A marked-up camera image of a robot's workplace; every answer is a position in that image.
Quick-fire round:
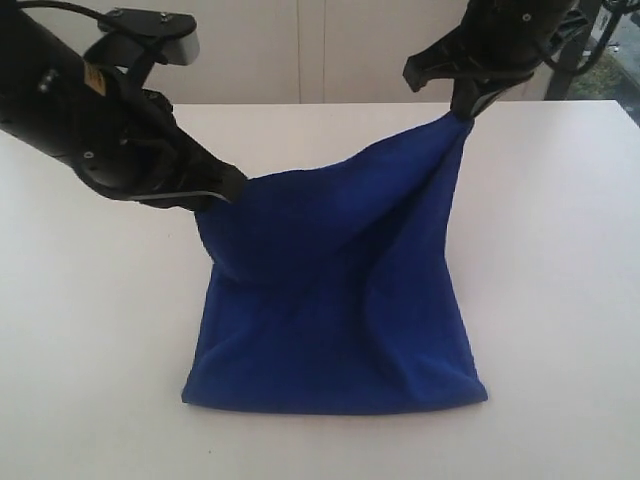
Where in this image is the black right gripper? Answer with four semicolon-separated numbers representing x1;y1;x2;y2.
403;0;570;120

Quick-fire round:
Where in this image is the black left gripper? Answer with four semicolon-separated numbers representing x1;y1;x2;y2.
64;59;246;210

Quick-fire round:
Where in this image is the blue towel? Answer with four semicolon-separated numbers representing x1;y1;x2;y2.
181;114;488;415

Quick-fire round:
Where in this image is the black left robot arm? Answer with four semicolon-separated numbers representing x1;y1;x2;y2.
1;1;246;211

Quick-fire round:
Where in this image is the dark window frame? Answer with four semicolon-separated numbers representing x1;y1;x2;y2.
544;0;601;101

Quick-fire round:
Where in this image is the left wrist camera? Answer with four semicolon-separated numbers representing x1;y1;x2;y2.
84;8;200;67

